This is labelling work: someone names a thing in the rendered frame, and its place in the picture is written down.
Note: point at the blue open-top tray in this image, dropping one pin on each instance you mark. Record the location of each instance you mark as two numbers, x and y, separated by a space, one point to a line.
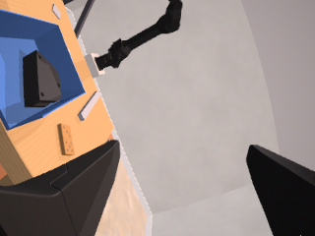
20 35

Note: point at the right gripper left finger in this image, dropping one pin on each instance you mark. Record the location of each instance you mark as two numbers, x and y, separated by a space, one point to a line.
68 200

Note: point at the light grey flat bar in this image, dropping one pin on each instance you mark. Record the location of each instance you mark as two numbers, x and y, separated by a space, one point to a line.
84 112

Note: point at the light orange flat board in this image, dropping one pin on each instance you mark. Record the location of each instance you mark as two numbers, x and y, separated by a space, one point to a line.
34 148

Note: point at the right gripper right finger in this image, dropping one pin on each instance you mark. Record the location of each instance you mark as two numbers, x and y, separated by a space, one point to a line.
286 191

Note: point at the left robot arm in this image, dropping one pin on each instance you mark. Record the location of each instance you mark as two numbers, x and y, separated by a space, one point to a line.
167 23

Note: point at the orange domino tile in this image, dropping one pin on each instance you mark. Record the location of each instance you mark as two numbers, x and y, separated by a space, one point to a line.
65 139

